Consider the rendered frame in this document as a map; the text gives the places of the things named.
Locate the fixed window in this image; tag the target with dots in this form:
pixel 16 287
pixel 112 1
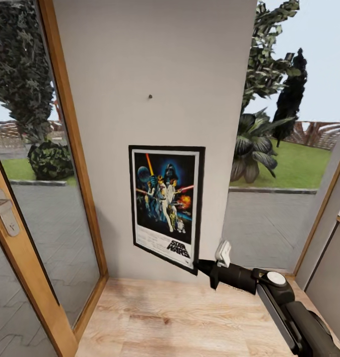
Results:
pixel 287 154

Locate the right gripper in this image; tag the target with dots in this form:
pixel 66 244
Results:
pixel 217 273

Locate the door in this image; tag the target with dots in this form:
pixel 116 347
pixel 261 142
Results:
pixel 52 263

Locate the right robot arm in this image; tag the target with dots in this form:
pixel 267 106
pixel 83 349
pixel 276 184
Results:
pixel 306 334

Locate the poster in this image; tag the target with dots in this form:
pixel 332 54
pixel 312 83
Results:
pixel 166 201

